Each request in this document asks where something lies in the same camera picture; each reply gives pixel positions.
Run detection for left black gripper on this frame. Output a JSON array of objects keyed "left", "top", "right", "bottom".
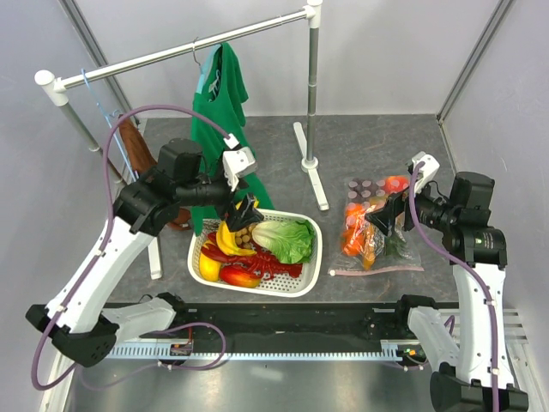
[{"left": 177, "top": 163, "right": 263, "bottom": 232}]

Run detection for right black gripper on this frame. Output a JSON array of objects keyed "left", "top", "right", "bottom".
[{"left": 365, "top": 173, "right": 461, "bottom": 238}]

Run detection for toy orange fruit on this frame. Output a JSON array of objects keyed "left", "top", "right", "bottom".
[{"left": 345, "top": 203, "right": 367, "bottom": 221}]

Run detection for orange toy ginger root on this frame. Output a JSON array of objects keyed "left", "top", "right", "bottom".
[{"left": 362, "top": 225, "right": 383, "bottom": 270}]

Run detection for clear pink zip top bag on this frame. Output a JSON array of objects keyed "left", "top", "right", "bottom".
[{"left": 328, "top": 175, "right": 424, "bottom": 277}]

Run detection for orange toy pumpkin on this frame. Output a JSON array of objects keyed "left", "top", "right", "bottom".
[{"left": 341, "top": 226, "right": 365, "bottom": 257}]

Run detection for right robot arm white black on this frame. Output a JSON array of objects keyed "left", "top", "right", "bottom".
[{"left": 366, "top": 163, "right": 529, "bottom": 411}]

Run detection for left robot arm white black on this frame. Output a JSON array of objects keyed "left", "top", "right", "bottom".
[{"left": 26, "top": 136, "right": 263, "bottom": 367}]

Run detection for brown toy nut cluster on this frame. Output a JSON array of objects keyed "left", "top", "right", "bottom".
[{"left": 235, "top": 226, "right": 254, "bottom": 250}]

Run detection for yellow toy bananas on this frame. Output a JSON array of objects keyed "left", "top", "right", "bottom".
[{"left": 216, "top": 221, "right": 256, "bottom": 256}]

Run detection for green toy lettuce leaf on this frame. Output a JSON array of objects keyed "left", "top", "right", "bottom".
[{"left": 251, "top": 220, "right": 316, "bottom": 264}]

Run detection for red toy lobster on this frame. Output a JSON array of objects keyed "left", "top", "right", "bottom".
[{"left": 201, "top": 233, "right": 303, "bottom": 280}]

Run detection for red yellow toy mango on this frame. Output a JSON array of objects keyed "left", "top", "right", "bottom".
[{"left": 219, "top": 265, "right": 262, "bottom": 288}]

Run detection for yellow toy lemon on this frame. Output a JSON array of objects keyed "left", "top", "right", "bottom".
[{"left": 199, "top": 253, "right": 222, "bottom": 282}]

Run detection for white perforated plastic basket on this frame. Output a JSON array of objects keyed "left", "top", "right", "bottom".
[{"left": 188, "top": 209, "right": 323, "bottom": 298}]

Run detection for brown cloth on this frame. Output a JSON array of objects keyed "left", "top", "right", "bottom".
[{"left": 118, "top": 118, "right": 190, "bottom": 231}]

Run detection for green shirt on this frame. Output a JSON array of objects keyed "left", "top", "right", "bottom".
[{"left": 189, "top": 41, "right": 275, "bottom": 237}]

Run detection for blue hanger with shirt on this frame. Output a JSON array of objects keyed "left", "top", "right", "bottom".
[{"left": 195, "top": 45, "right": 223, "bottom": 101}]

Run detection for white clothes rack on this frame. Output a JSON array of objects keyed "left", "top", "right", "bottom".
[{"left": 33, "top": 0, "right": 330, "bottom": 281}]

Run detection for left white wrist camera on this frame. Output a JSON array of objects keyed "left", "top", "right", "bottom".
[{"left": 222, "top": 133, "right": 257, "bottom": 192}]

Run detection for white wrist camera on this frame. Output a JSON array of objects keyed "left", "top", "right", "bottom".
[
  {"left": 222, "top": 133, "right": 257, "bottom": 192},
  {"left": 407, "top": 151, "right": 440, "bottom": 194}
]

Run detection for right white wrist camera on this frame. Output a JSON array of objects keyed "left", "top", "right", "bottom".
[{"left": 407, "top": 151, "right": 440, "bottom": 194}]

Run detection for light blue wire hanger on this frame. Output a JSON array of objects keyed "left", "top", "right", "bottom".
[{"left": 81, "top": 69, "right": 136, "bottom": 182}]

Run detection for white slotted cable duct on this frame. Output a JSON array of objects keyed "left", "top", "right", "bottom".
[{"left": 107, "top": 339, "right": 401, "bottom": 361}]

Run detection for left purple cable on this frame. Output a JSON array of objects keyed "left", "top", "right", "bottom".
[{"left": 30, "top": 104, "right": 239, "bottom": 391}]

